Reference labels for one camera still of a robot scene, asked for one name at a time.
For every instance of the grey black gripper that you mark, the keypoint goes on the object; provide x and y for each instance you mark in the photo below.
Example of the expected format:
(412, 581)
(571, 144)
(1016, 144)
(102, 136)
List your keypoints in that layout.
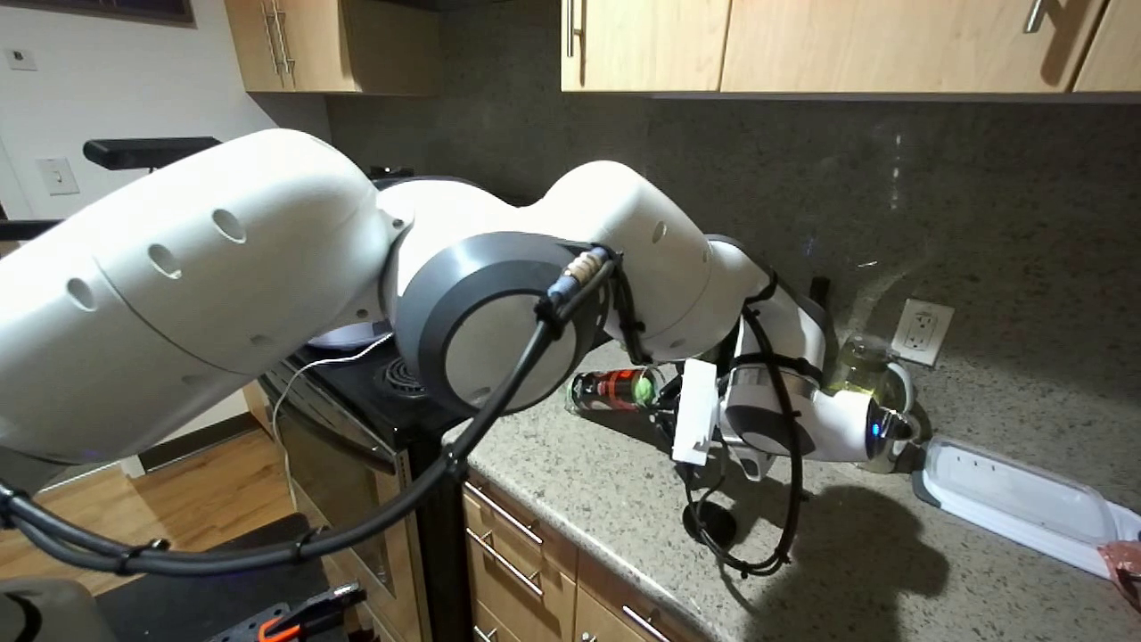
(762, 415)

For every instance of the clear tennis ball can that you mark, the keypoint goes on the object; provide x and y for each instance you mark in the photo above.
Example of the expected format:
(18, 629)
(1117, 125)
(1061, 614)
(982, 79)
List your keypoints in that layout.
(602, 386)

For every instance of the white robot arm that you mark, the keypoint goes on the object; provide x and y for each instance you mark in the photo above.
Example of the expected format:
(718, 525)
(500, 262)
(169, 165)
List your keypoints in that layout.
(238, 272)

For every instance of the black round lid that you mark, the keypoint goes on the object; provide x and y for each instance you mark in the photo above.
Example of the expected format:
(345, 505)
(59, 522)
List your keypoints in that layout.
(710, 522)

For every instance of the clear glass mug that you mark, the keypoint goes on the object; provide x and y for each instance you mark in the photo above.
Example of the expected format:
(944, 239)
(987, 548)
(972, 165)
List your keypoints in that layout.
(874, 362)

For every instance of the dark glass bottle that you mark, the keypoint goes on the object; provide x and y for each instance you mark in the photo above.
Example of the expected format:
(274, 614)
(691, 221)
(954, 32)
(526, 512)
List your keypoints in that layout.
(822, 297)

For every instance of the wooden lower cabinet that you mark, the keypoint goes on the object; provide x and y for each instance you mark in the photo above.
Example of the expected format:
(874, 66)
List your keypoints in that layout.
(535, 592)

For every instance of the wide wooden upper cabinet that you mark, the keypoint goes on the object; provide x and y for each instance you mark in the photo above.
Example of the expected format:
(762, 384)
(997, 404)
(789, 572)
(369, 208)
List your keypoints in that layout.
(878, 39)

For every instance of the orange black clamp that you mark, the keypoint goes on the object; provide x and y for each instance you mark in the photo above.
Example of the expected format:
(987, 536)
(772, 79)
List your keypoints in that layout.
(292, 621)

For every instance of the black mobile platform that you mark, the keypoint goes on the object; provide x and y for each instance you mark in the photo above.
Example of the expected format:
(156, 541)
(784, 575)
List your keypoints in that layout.
(203, 592)

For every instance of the dark framed picture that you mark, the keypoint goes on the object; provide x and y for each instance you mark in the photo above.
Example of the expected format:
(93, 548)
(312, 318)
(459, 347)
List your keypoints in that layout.
(93, 7)

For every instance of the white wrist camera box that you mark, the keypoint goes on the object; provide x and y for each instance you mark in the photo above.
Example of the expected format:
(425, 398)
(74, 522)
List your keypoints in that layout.
(697, 412)

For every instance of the white wall outlet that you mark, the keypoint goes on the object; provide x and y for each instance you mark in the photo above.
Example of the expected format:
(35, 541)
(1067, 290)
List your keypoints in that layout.
(924, 331)

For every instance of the black bar camera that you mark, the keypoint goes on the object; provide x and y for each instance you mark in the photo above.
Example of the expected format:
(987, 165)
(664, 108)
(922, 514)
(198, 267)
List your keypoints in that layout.
(149, 149)

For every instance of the white light switch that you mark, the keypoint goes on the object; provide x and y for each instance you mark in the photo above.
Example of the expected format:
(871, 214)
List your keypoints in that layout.
(55, 176)

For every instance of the black camera boom stand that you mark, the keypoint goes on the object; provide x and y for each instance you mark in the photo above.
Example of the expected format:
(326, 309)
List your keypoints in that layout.
(24, 226)

